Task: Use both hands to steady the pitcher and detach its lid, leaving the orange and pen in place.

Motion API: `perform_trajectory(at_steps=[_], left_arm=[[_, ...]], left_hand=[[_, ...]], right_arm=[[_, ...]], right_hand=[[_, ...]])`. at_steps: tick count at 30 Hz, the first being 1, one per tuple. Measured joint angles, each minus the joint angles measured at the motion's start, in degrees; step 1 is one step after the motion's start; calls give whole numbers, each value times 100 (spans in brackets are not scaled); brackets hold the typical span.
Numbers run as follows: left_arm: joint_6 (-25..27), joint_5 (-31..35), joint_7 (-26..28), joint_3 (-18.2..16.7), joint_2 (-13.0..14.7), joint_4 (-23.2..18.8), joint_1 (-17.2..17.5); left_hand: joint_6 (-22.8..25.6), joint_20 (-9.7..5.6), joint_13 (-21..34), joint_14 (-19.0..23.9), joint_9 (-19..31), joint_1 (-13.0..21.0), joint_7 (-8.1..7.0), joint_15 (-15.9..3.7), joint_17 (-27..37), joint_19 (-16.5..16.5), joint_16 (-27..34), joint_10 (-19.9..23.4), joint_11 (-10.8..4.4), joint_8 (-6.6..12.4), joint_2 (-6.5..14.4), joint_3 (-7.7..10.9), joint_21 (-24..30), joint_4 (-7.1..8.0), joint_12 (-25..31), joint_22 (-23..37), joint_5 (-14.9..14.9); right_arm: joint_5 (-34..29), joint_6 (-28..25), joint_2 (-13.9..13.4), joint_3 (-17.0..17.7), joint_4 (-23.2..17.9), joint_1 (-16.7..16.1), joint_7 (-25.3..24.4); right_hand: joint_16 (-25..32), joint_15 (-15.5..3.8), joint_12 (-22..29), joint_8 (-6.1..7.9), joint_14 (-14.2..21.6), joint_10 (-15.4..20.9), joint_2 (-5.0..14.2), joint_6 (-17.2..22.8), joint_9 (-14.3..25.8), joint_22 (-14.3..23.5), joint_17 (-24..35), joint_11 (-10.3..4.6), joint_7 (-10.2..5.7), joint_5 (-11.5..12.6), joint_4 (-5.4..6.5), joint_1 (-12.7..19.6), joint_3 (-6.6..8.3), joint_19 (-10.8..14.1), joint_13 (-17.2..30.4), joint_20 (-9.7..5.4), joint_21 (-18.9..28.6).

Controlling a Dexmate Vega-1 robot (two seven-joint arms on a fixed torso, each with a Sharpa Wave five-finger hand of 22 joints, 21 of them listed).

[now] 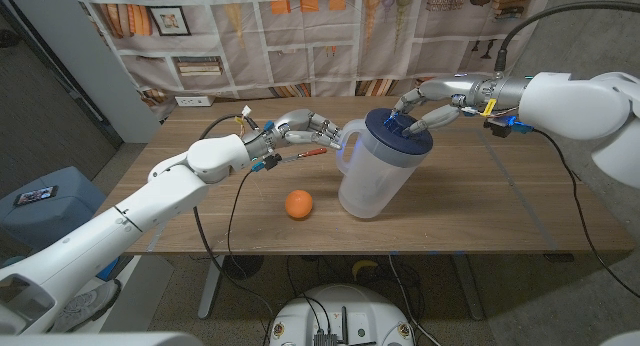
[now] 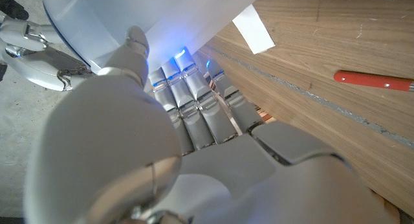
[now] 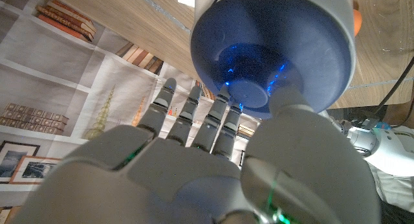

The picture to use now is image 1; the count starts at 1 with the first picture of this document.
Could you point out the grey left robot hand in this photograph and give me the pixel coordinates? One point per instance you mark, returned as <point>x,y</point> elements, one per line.
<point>295,126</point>

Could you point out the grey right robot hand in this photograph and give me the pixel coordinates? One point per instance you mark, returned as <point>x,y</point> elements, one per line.
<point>465,91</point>

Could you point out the dark blue pitcher lid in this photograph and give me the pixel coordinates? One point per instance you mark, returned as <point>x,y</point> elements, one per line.
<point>420,142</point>

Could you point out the translucent plastic pitcher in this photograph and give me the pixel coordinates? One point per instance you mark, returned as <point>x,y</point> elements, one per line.
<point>370,186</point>

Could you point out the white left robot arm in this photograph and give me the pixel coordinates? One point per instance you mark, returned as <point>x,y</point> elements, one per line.
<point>150,206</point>

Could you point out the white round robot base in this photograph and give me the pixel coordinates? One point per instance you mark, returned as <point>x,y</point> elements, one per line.
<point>350,308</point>

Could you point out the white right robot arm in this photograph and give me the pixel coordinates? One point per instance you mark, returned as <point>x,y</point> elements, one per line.
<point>575,106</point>

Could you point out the orange fruit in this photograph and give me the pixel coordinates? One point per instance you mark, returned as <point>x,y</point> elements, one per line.
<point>299,204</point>

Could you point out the printed bookshelf backdrop cloth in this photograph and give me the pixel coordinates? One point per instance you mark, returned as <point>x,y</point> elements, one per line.
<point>300,46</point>

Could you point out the white power outlet strip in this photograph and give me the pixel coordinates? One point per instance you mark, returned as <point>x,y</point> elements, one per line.
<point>194,101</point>

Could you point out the yellow banana-shaped object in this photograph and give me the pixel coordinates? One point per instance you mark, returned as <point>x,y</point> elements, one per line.
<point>364,267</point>

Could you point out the white table leg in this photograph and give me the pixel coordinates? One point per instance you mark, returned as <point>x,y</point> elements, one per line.
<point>211,286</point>
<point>469,291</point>

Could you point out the blue stool with phone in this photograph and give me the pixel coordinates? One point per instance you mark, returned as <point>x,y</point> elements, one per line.
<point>55,221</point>

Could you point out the black smartphone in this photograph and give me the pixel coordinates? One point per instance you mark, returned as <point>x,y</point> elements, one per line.
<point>35,195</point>

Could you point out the grey sneaker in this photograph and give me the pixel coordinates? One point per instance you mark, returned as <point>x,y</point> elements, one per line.
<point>85,306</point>

